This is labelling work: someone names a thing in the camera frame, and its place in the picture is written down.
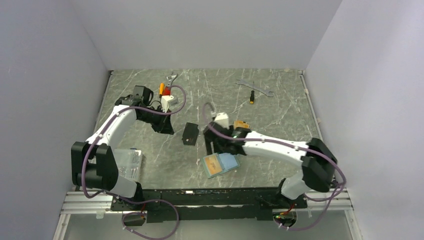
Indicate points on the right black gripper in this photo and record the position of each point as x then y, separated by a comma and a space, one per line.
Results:
209, 146

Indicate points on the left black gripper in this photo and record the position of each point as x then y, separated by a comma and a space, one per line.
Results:
164, 126

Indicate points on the green card holder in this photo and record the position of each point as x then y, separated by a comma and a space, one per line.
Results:
228, 161

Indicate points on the black VIP card stack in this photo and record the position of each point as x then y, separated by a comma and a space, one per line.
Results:
190, 134

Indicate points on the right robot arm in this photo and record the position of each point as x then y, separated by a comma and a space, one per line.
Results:
315, 163

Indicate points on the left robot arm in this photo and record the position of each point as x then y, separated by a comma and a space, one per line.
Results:
93, 163

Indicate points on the orange card stack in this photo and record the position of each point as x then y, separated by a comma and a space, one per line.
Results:
240, 124

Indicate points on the red adjustable wrench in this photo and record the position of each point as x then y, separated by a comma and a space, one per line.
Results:
170, 79

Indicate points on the clear plastic bag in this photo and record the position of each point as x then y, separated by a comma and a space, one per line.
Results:
129, 163

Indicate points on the black yellow small screwdriver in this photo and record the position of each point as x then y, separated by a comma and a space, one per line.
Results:
252, 97

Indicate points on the silver open-end spanner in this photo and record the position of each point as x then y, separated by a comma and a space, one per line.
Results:
267, 92

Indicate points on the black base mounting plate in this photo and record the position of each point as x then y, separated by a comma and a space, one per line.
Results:
259, 203

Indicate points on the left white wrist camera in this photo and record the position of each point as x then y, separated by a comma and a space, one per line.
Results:
168, 101

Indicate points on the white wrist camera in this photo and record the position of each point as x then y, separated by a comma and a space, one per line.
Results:
168, 101
222, 119

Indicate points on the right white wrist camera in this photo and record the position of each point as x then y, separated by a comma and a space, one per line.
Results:
222, 119

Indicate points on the yellow handled screwdriver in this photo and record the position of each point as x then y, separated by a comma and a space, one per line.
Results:
161, 90

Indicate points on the aluminium rail frame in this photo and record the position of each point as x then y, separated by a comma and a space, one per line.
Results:
75, 202

